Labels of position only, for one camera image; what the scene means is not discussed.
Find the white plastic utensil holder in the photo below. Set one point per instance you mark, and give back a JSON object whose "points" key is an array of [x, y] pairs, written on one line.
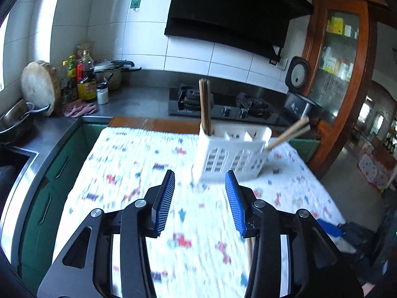
{"points": [[232, 155]]}

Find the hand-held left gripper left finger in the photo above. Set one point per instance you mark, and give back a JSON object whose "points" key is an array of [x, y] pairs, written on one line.
{"points": [[164, 205]]}

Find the pink cloth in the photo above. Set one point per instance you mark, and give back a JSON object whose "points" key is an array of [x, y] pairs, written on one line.
{"points": [[80, 109]]}

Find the wall power outlet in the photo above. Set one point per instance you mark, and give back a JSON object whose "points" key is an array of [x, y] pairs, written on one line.
{"points": [[279, 63]]}

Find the window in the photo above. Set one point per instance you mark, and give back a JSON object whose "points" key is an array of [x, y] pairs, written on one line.
{"points": [[3, 52]]}

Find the green cabinet under rice cooker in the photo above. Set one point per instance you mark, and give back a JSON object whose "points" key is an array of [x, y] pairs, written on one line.
{"points": [[305, 149]]}

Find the round wooden cutting board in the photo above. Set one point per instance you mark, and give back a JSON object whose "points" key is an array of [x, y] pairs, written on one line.
{"points": [[37, 87]]}

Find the green wall hook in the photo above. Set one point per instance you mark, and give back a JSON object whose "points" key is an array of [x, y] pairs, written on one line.
{"points": [[136, 0]]}

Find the yellow capped bottle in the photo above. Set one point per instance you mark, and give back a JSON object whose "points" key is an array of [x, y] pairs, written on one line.
{"points": [[65, 74]]}

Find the green cap sauce bottle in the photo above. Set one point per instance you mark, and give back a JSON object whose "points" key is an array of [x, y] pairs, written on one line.
{"points": [[72, 71]]}

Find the black gas stove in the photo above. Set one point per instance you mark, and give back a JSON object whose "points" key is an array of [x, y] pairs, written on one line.
{"points": [[229, 108]]}

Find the steel sink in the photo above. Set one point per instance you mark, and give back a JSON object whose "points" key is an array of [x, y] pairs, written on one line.
{"points": [[15, 161]]}

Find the polka dot box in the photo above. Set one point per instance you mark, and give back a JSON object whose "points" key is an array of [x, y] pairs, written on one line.
{"points": [[372, 170]]}

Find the bunch of wooden chopsticks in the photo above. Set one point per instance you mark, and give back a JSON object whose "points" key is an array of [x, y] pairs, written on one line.
{"points": [[204, 105]]}

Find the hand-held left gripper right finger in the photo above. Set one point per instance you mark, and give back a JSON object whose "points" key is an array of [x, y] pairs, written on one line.
{"points": [[235, 205]]}

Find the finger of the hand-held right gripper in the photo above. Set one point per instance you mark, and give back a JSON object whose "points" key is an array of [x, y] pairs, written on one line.
{"points": [[330, 228]]}

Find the black rice cooker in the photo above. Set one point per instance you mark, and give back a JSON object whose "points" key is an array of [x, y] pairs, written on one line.
{"points": [[297, 80]]}

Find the grey kitchen counter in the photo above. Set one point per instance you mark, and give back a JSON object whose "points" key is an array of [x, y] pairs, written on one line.
{"points": [[139, 99]]}

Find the wooden glass door cabinet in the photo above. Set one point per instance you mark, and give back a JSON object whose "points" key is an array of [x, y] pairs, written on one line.
{"points": [[338, 83]]}

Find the printed cartoon blanket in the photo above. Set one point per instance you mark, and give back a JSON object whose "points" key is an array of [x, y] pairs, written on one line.
{"points": [[198, 248]]}

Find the black range hood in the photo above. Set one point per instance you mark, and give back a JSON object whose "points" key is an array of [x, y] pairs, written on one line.
{"points": [[229, 12]]}

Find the steel wok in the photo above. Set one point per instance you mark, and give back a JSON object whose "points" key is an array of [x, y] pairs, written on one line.
{"points": [[15, 122]]}

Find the steel pressure cooker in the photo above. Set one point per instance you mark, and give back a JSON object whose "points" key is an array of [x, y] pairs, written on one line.
{"points": [[108, 74]]}

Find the dark soy sauce bottle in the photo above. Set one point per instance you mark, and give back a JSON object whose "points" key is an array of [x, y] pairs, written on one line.
{"points": [[86, 80]]}

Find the white seasoning jar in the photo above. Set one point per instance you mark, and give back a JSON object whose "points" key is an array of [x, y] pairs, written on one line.
{"points": [[102, 94]]}

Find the green cabinet under sink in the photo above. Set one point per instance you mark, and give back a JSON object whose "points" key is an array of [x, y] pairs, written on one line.
{"points": [[55, 177]]}

